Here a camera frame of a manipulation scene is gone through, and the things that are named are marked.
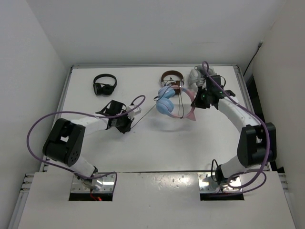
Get thin black headphone cable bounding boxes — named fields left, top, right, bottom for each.
left=130, top=80, right=185, bottom=129

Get pink blue cat-ear headphones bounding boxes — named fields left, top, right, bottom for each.
left=155, top=86, right=196, bottom=121

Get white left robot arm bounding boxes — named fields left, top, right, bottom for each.
left=42, top=100, right=136, bottom=179

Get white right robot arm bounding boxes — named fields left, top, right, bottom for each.
left=192, top=74, right=277, bottom=185

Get black on-ear headphones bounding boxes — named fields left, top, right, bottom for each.
left=93, top=73, right=117, bottom=96

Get brown silver headphones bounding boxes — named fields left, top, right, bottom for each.
left=160, top=70, right=184, bottom=88

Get white grey gaming headset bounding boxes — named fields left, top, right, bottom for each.
left=188, top=65, right=207, bottom=92

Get white front cover panel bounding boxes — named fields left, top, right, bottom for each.
left=19, top=172, right=295, bottom=229

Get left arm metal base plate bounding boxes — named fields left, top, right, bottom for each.
left=71, top=172, right=117, bottom=194

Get black wall cable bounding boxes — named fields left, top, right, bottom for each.
left=244, top=42, right=264, bottom=75

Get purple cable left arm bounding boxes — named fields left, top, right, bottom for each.
left=26, top=95, right=146, bottom=187

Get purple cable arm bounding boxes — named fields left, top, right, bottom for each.
left=26, top=95, right=146, bottom=187
left=202, top=61, right=271, bottom=197

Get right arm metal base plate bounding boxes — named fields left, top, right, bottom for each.
left=197, top=173, right=244, bottom=193

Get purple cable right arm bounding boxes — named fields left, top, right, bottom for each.
left=202, top=61, right=271, bottom=197

